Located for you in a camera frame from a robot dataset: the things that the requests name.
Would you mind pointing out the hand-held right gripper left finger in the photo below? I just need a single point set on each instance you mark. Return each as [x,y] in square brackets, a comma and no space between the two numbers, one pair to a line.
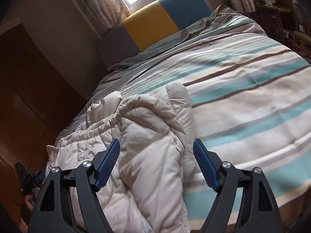
[107,165]

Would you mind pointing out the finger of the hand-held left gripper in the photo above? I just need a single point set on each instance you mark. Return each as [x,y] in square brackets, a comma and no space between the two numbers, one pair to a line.
[41,174]

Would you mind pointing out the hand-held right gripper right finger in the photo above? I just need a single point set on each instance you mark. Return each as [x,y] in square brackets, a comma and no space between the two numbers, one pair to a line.
[206,166]

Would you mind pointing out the beige quilted puffer jacket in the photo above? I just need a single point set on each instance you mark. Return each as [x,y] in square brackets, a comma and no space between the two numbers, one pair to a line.
[150,150]

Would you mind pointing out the person's left hand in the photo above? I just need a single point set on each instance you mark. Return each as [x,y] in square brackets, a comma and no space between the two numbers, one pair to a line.
[28,200]

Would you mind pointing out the striped bed cover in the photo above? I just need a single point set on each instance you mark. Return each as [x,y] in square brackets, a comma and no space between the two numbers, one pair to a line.
[243,89]

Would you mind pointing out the brown wooden wardrobe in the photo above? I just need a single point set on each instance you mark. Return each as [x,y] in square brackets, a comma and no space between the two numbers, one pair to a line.
[29,89]

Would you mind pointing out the grey yellow blue headboard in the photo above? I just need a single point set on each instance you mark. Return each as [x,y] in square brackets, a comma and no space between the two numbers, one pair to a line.
[145,24]

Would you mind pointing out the round wooden table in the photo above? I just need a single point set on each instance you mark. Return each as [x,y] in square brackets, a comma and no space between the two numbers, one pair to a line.
[272,8]

